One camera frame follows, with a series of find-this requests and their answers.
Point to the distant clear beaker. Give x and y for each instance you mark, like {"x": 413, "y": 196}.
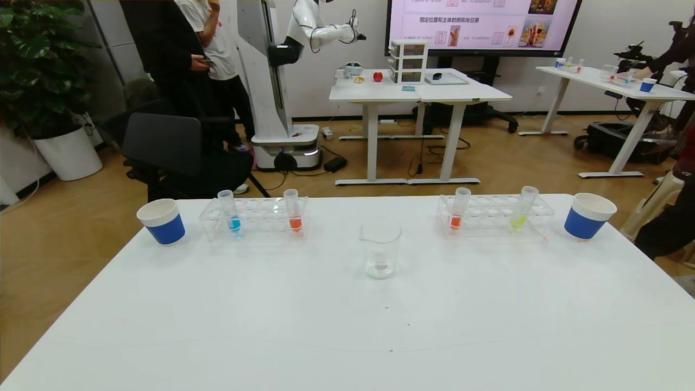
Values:
{"x": 608, "y": 73}

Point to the large wall display screen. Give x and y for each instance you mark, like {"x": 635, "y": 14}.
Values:
{"x": 483, "y": 27}

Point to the black office chair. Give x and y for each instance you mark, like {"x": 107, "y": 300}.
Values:
{"x": 160, "y": 142}

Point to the distant clear tube rack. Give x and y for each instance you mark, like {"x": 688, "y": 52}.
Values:
{"x": 573, "y": 66}
{"x": 623, "y": 79}

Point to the red apple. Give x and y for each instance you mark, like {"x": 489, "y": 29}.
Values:
{"x": 378, "y": 76}

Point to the black power adapter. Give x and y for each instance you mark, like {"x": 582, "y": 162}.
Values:
{"x": 335, "y": 164}

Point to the person in black clothes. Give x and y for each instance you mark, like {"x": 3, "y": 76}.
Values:
{"x": 163, "y": 49}

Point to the white plant pot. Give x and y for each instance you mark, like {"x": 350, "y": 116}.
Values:
{"x": 68, "y": 155}

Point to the blue white paper cup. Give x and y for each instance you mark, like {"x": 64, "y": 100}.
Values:
{"x": 163, "y": 228}
{"x": 583, "y": 224}

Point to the small white round device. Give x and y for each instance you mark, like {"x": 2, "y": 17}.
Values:
{"x": 353, "y": 68}

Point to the black wheeled robot base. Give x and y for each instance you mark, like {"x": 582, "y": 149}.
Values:
{"x": 613, "y": 142}

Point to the person with dark sleeve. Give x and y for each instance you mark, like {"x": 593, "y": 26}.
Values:
{"x": 673, "y": 51}

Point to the black display stand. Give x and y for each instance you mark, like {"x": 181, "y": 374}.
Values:
{"x": 478, "y": 111}

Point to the white standing desk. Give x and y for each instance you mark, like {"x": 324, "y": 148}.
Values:
{"x": 608, "y": 81}
{"x": 374, "y": 89}
{"x": 461, "y": 92}

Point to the large green leafy plant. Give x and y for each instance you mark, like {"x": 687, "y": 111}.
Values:
{"x": 32, "y": 65}

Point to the yellow pigment test tube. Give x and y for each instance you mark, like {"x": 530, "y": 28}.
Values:
{"x": 518, "y": 221}

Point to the clear glass beaker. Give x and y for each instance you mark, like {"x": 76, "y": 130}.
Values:
{"x": 380, "y": 267}

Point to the white humanoid robot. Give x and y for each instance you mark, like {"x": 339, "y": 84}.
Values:
{"x": 266, "y": 81}

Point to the clear plastic test tube rack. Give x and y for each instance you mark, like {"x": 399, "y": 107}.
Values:
{"x": 260, "y": 218}
{"x": 491, "y": 217}

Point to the olive green jacket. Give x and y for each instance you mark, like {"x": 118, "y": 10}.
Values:
{"x": 142, "y": 92}

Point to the person in white t-shirt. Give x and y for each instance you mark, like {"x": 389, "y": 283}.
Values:
{"x": 220, "y": 49}

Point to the white power strip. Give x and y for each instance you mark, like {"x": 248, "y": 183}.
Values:
{"x": 327, "y": 132}

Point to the white mini drawer unit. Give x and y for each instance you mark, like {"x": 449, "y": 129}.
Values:
{"x": 408, "y": 62}

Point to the orange pigment test tube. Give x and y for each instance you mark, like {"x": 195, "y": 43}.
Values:
{"x": 295, "y": 222}
{"x": 456, "y": 220}

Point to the blue pigment test tube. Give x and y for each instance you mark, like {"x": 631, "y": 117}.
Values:
{"x": 233, "y": 222}

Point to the grey flat tray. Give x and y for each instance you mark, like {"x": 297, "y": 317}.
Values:
{"x": 446, "y": 79}

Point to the black distant robot arm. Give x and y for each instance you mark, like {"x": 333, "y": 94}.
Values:
{"x": 632, "y": 54}

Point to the beige plastic stool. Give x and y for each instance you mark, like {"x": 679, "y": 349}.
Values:
{"x": 651, "y": 203}

